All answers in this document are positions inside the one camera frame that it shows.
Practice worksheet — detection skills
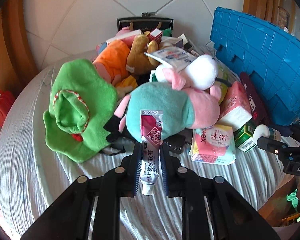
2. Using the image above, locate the green plush dinosaur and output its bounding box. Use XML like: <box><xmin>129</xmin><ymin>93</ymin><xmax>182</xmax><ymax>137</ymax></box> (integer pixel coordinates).
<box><xmin>43</xmin><ymin>59</ymin><xmax>117</xmax><ymax>163</ymax></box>

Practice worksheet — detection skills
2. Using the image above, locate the ointment tube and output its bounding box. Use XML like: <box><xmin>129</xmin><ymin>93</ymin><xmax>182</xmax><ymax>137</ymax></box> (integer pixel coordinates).
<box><xmin>140</xmin><ymin>110</ymin><xmax>162</xmax><ymax>196</ymax></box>

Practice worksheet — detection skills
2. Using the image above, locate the green small box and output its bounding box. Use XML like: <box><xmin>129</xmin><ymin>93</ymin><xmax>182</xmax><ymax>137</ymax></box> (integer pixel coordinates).
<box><xmin>234</xmin><ymin>122</ymin><xmax>256</xmax><ymax>153</ymax></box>

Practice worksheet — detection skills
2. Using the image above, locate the pastel sanitary pad pack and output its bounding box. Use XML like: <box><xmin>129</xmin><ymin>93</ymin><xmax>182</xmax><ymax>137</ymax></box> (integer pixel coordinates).
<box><xmin>189</xmin><ymin>124</ymin><xmax>236</xmax><ymax>166</ymax></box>

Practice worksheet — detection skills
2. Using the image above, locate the pink tissue pack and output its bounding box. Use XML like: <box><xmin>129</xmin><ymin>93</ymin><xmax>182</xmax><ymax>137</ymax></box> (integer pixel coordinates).
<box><xmin>217</xmin><ymin>81</ymin><xmax>252</xmax><ymax>132</ymax></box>

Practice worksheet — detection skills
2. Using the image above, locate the blue plastic crate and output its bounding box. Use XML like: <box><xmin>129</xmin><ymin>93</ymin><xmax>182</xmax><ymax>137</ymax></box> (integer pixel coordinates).
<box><xmin>210</xmin><ymin>7</ymin><xmax>300</xmax><ymax>125</ymax></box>

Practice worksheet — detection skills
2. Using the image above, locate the teal shirt pig plush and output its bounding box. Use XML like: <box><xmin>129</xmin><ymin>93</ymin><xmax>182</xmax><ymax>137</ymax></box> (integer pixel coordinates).
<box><xmin>104</xmin><ymin>82</ymin><xmax>222</xmax><ymax>142</ymax></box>

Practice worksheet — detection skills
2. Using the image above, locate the white round plush toy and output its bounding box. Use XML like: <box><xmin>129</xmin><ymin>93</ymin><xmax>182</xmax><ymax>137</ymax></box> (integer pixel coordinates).
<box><xmin>155</xmin><ymin>54</ymin><xmax>218</xmax><ymax>90</ymax></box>

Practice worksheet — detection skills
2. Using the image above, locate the red plastic bag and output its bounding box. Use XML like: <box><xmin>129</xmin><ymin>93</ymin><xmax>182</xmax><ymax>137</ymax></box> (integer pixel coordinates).
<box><xmin>0</xmin><ymin>90</ymin><xmax>15</xmax><ymax>127</ymax></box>

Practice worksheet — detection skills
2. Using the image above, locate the white blue tissue packet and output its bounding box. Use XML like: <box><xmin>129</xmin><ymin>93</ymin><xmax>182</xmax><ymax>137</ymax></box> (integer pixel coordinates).
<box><xmin>145</xmin><ymin>47</ymin><xmax>196</xmax><ymax>72</ymax></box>

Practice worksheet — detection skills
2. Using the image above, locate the orange dress pig plush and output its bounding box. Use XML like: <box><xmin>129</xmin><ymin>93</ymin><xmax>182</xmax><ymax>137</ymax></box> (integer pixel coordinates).
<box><xmin>93</xmin><ymin>40</ymin><xmax>130</xmax><ymax>86</ymax></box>

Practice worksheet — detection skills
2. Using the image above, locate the brown bear plush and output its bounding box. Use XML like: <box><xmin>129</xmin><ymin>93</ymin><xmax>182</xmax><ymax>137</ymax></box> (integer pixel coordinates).
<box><xmin>126</xmin><ymin>35</ymin><xmax>159</xmax><ymax>76</ymax></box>

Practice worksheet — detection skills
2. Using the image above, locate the dark green frog plush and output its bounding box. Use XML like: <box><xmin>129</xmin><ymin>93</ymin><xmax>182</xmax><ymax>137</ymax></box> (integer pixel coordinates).
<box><xmin>162</xmin><ymin>28</ymin><xmax>173</xmax><ymax>37</ymax></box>

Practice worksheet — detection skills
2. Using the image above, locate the pink pig head plush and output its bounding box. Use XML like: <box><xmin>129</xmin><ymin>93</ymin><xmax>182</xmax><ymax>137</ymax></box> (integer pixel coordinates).
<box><xmin>115</xmin><ymin>27</ymin><xmax>132</xmax><ymax>40</ymax></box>

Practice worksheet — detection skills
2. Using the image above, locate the black gift box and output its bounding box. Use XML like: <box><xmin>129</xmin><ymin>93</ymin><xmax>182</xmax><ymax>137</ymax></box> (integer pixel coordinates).
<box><xmin>117</xmin><ymin>12</ymin><xmax>174</xmax><ymax>33</ymax></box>

